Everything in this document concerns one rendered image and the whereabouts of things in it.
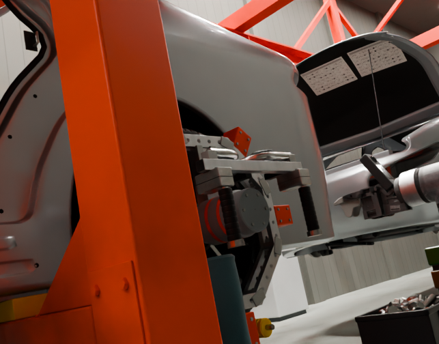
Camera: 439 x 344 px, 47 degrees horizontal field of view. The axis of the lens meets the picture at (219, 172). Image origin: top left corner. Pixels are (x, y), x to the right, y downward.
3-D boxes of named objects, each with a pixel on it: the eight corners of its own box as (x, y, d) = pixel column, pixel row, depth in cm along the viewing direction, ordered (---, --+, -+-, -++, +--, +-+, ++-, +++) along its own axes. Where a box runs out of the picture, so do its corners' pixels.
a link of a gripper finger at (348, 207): (332, 221, 142) (361, 213, 135) (327, 201, 143) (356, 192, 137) (338, 220, 144) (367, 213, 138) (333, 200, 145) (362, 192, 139)
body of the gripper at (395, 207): (361, 220, 135) (403, 209, 126) (353, 189, 136) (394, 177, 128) (375, 218, 140) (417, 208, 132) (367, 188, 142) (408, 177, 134)
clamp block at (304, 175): (289, 192, 159) (285, 175, 160) (312, 184, 153) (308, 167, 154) (278, 192, 155) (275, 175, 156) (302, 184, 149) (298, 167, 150)
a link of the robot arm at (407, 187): (409, 168, 125) (426, 168, 132) (391, 173, 128) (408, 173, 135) (420, 203, 123) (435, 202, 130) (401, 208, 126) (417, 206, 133)
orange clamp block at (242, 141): (231, 164, 175) (236, 144, 180) (247, 157, 169) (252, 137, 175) (216, 152, 171) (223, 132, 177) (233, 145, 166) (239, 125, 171)
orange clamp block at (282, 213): (261, 230, 176) (277, 228, 183) (278, 225, 171) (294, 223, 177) (257, 210, 178) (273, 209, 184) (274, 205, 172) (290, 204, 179)
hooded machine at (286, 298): (278, 315, 726) (261, 228, 751) (311, 312, 687) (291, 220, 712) (249, 324, 680) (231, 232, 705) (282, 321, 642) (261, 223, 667)
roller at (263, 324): (215, 340, 175) (211, 322, 176) (280, 334, 155) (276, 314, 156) (203, 343, 170) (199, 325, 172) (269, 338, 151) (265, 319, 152)
